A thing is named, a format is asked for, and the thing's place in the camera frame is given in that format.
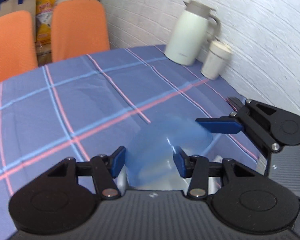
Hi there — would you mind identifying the left orange chair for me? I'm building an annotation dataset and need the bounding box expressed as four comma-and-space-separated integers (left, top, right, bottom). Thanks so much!
0, 11, 38, 82

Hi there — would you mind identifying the blue plastic bowl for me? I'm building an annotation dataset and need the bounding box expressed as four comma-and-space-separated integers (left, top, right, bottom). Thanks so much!
125, 116, 213, 191

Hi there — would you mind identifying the yellow snack bag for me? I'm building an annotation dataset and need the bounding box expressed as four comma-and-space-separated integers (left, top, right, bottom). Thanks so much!
36, 0, 57, 45

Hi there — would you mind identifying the orange chair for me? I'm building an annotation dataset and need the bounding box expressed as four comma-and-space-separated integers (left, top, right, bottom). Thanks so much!
51, 0, 110, 62
0, 11, 38, 82

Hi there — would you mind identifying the white thermos jug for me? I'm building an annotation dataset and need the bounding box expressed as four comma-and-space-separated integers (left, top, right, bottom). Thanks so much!
164, 0, 221, 66

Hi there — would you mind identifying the right orange chair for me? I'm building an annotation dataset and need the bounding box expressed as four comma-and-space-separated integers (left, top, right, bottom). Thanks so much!
51, 0, 110, 62

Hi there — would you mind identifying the cream travel cup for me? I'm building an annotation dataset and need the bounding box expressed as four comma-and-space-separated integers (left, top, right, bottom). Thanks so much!
200, 40, 232, 80

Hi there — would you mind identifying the stainless steel bowl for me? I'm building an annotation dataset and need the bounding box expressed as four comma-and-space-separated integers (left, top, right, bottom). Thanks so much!
116, 166, 191, 194

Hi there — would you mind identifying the brown paper bag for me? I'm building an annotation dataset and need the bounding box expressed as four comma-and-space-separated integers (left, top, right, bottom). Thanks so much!
0, 0, 36, 41

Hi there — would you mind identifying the blue plaid tablecloth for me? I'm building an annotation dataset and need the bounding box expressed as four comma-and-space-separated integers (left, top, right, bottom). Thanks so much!
0, 44, 266, 240

